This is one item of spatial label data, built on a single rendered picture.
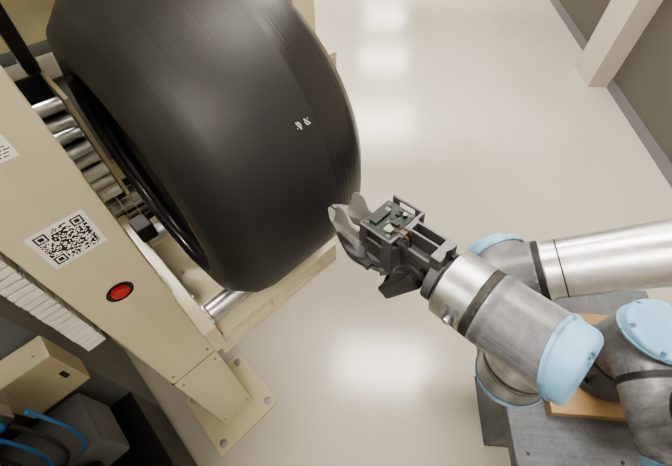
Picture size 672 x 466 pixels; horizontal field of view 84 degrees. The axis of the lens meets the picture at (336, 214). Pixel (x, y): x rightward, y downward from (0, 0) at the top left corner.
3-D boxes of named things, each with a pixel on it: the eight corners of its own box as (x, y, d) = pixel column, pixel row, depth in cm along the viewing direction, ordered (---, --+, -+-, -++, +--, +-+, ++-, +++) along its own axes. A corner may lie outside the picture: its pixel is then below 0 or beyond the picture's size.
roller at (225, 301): (204, 315, 76) (195, 305, 79) (214, 329, 79) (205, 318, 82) (327, 220, 91) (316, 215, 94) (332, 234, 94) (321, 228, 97)
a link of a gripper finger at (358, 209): (341, 174, 57) (388, 202, 52) (344, 202, 61) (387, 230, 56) (327, 185, 56) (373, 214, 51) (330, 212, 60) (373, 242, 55)
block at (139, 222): (145, 244, 85) (136, 232, 81) (135, 232, 87) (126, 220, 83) (161, 234, 87) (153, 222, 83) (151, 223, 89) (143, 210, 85)
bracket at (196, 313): (216, 353, 79) (203, 336, 71) (130, 242, 97) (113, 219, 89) (229, 342, 80) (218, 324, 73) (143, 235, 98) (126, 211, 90)
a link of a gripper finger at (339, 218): (327, 185, 56) (373, 214, 51) (330, 212, 60) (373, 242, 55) (312, 195, 54) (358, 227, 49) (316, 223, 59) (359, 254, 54)
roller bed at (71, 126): (54, 235, 92) (-42, 142, 69) (33, 202, 99) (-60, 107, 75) (130, 193, 101) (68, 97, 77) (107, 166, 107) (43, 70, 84)
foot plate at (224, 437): (222, 456, 139) (221, 455, 137) (185, 400, 151) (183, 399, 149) (278, 401, 151) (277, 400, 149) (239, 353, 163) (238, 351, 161)
